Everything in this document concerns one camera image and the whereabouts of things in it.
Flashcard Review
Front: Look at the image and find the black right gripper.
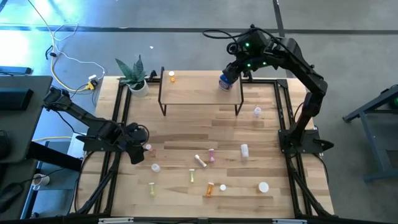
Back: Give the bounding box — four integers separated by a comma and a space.
221, 57, 256, 84

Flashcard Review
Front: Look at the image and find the white jar blue lid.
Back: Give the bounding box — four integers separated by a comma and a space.
218, 73, 234, 92

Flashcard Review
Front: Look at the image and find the pale pink pill bottle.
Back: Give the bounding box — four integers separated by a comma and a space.
194, 154, 208, 169

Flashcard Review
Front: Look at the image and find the white box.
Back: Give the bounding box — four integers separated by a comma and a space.
67, 133, 87, 159

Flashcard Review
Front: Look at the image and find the green plant white pot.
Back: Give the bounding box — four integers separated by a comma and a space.
115, 55, 150, 98

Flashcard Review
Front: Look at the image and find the black support beam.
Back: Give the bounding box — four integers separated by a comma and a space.
27, 141, 84, 172

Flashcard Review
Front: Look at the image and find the white paper cup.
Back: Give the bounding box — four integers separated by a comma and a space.
32, 173, 50, 191

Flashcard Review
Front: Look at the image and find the grey desk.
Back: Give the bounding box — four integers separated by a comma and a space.
0, 75, 53, 164

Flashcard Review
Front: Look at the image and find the black rounded device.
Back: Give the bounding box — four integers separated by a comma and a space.
0, 182, 25, 214

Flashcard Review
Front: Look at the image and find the black flat bar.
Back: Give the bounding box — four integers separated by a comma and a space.
0, 66, 32, 75

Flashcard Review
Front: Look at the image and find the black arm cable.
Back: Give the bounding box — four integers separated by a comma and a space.
135, 123, 150, 144
201, 27, 261, 40

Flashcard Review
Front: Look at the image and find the silver bracket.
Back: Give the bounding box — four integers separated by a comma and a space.
272, 218, 308, 224
98, 217, 134, 224

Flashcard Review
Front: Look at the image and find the white power cable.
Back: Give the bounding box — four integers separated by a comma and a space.
51, 22, 106, 82

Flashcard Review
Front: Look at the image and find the yellow power cable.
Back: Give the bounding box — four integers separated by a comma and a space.
27, 0, 94, 93

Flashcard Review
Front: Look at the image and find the grey metal table frame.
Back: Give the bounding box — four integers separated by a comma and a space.
343, 83, 398, 183

